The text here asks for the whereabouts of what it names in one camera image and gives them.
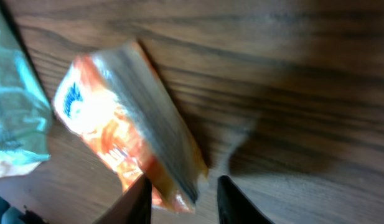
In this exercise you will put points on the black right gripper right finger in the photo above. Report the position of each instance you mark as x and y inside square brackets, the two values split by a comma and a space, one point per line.
[234, 207]

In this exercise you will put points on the orange tissue pack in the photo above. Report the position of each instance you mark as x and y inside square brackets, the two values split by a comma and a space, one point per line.
[115, 101]

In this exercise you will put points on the teal snack pack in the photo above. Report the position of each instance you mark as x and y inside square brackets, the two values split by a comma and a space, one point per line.
[25, 113]

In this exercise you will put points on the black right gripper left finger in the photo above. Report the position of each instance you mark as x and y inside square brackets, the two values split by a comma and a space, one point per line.
[134, 207]

